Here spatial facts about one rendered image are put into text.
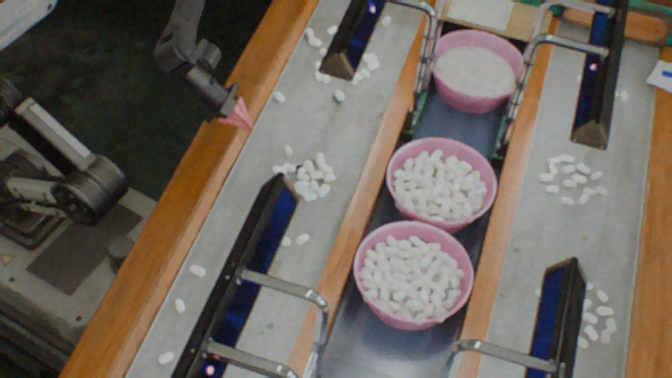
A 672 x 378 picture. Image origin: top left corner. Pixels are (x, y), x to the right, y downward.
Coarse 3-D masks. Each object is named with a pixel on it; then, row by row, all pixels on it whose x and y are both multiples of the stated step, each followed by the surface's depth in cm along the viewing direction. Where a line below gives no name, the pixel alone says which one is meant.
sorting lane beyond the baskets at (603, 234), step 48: (624, 48) 253; (576, 96) 238; (576, 144) 227; (624, 144) 228; (528, 192) 216; (576, 192) 217; (624, 192) 218; (528, 240) 206; (576, 240) 207; (624, 240) 209; (528, 288) 198; (624, 288) 200; (528, 336) 190; (624, 336) 192
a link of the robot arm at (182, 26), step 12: (180, 0) 203; (192, 0) 203; (204, 0) 207; (180, 12) 200; (192, 12) 202; (168, 24) 200; (180, 24) 197; (192, 24) 200; (168, 36) 197; (180, 36) 195; (192, 36) 198; (156, 48) 197; (168, 48) 193; (156, 60) 196; (168, 60) 194; (180, 60) 194
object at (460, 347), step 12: (456, 348) 146; (468, 348) 145; (480, 348) 144; (492, 348) 144; (504, 348) 144; (456, 360) 148; (504, 360) 144; (516, 360) 143; (528, 360) 143; (540, 360) 143; (552, 360) 145; (444, 372) 154; (456, 372) 153; (540, 372) 143; (552, 372) 143; (564, 372) 144
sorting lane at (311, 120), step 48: (336, 0) 256; (384, 48) 245; (288, 96) 230; (384, 96) 233; (288, 144) 220; (336, 144) 221; (240, 192) 209; (336, 192) 211; (192, 288) 191; (288, 336) 186
